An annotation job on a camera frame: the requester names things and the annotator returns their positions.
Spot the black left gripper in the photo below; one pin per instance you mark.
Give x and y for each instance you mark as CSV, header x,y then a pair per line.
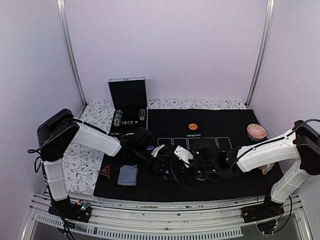
x,y
158,165

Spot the blue patterned card deck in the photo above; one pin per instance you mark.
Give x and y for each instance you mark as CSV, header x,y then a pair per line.
x,y
128,175

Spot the long poker chip stack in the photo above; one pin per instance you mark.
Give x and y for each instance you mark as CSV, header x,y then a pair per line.
x,y
117,118

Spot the short poker chip stack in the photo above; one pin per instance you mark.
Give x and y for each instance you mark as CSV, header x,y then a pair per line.
x,y
142,114

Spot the orange big blind button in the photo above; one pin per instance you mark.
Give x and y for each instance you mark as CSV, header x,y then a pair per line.
x,y
193,126

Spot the clear dealer button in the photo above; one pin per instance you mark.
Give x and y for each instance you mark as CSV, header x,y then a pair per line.
x,y
201,177

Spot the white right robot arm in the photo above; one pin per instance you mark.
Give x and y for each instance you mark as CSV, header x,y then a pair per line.
x,y
297,152

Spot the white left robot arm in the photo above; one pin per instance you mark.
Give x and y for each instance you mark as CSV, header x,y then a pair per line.
x,y
60,134

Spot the red dice row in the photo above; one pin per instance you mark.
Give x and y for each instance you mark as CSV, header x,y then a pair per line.
x,y
130,122

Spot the aluminium poker chip case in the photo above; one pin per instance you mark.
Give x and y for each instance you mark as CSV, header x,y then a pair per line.
x,y
129,95

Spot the red triangle all-in marker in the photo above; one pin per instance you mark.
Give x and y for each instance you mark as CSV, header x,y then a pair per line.
x,y
105,171

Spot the black poker mat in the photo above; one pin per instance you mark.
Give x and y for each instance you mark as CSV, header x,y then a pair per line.
x,y
226,128

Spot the cream ribbed mug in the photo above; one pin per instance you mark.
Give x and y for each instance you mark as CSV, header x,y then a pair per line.
x,y
266,168

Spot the red patterned round tin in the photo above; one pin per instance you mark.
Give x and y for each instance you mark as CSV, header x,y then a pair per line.
x,y
255,132

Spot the floral white tablecloth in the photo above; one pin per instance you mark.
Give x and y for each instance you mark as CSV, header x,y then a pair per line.
x,y
81,164

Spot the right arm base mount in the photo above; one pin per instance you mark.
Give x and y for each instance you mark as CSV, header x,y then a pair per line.
x,y
266,209

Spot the right aluminium frame post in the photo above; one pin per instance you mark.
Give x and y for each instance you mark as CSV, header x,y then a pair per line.
x,y
261,53

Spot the aluminium frame post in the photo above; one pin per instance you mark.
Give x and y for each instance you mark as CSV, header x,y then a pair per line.
x,y
261,53
61,7

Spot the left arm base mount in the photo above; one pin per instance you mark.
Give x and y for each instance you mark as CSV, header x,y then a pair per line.
x,y
65,209

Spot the left aluminium frame post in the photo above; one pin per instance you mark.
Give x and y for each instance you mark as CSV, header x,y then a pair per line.
x,y
61,7

